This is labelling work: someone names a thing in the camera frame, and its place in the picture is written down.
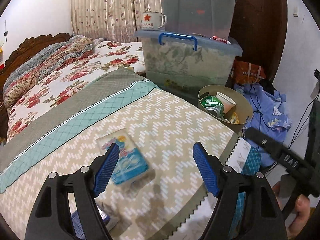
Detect red white toothpaste tube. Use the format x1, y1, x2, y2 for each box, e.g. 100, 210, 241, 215
210, 35, 231, 44

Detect orange snack bag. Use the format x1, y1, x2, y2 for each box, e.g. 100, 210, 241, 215
233, 60, 266, 85

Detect blue tissue pack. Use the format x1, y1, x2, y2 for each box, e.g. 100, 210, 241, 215
97, 129, 155, 192

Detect carved wooden headboard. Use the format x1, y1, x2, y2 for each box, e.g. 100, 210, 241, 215
1, 33, 72, 92

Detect beige round trash bin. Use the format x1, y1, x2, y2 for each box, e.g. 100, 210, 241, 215
198, 85, 253, 133

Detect blue clothes bundle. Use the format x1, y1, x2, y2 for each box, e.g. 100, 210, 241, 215
235, 82, 293, 168

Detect dark blue drink carton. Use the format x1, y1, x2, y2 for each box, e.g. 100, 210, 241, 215
71, 200, 121, 239

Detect lower storage box blue lid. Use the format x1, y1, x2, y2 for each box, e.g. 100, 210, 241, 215
135, 30, 242, 96

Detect green crushed soda can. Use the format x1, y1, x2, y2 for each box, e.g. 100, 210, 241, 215
200, 95, 225, 118

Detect leaf pattern curtain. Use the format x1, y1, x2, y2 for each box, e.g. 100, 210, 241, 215
71, 0, 162, 43

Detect person right hand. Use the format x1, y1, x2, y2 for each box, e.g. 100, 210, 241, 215
287, 194, 310, 239

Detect folded floral quilt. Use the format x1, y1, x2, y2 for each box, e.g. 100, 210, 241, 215
2, 36, 95, 108

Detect floral bed sheet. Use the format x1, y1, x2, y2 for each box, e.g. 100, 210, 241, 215
7, 41, 145, 141

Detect yellow long carton box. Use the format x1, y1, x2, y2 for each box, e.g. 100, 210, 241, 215
228, 112, 239, 124

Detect upper storage box teal lid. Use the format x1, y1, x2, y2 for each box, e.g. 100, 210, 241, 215
161, 0, 237, 40

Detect pink white paper cup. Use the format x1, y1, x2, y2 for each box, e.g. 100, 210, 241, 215
216, 92, 236, 114

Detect white enamel mug red star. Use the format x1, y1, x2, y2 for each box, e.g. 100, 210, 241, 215
142, 11, 168, 30

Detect hanging keys on wall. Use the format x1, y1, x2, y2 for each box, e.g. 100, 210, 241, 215
4, 20, 8, 43

